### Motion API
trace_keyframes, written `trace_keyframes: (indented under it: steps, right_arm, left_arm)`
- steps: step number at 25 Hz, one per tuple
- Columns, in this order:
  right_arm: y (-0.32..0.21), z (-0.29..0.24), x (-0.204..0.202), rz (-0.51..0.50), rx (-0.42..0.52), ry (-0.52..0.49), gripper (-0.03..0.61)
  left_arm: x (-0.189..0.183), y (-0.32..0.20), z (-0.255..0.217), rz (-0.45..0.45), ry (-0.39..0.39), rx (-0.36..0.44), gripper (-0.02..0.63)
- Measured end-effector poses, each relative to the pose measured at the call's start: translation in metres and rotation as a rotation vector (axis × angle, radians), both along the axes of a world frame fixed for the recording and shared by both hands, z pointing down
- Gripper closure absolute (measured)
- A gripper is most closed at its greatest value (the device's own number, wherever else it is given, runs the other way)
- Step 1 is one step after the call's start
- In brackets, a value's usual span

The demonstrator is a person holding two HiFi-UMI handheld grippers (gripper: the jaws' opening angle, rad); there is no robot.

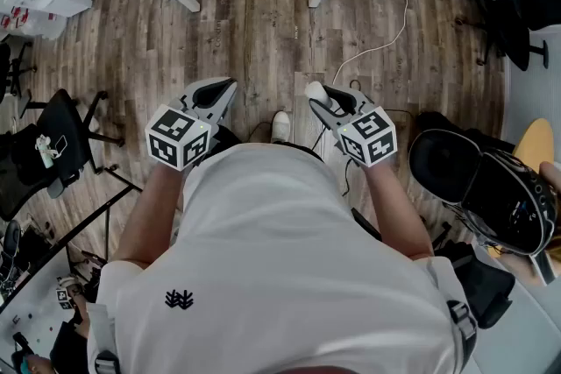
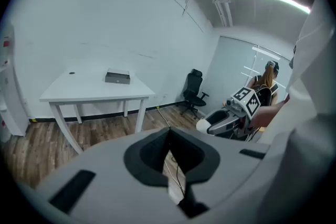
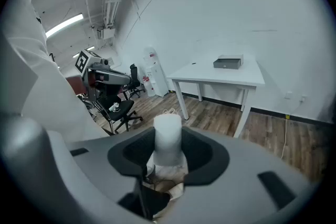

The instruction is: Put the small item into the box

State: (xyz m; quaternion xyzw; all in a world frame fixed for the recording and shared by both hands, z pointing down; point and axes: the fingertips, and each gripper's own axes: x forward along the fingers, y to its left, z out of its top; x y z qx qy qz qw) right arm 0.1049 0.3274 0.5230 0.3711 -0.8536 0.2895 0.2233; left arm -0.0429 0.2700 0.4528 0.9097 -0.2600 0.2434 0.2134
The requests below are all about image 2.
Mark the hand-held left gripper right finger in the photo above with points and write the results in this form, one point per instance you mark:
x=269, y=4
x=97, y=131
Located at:
x=225, y=165

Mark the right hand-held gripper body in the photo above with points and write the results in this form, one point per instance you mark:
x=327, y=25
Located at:
x=246, y=102

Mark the bright ceiling light panel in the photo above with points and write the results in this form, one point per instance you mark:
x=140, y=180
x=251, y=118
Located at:
x=288, y=1

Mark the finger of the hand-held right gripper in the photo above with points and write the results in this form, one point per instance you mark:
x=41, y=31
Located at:
x=214, y=116
x=223, y=128

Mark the person's right forearm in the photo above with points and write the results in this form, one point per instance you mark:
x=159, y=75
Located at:
x=267, y=112

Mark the white plastic bags pile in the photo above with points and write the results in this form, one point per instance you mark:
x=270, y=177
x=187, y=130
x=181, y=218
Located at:
x=11, y=91

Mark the black office chair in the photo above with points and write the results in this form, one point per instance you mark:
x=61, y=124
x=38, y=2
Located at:
x=193, y=89

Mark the white table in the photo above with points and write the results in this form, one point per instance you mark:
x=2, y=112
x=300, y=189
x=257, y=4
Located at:
x=86, y=86

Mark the grey box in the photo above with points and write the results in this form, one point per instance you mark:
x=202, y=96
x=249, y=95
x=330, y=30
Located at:
x=116, y=78

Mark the black backpack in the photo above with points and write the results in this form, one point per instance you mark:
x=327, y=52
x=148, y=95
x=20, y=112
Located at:
x=264, y=97

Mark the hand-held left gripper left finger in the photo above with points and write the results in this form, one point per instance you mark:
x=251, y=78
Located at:
x=105, y=181

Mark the frosted glass partition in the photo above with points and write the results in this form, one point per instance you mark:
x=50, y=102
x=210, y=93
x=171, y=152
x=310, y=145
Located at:
x=231, y=68

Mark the person's white shirt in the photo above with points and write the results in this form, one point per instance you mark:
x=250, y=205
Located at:
x=309, y=73

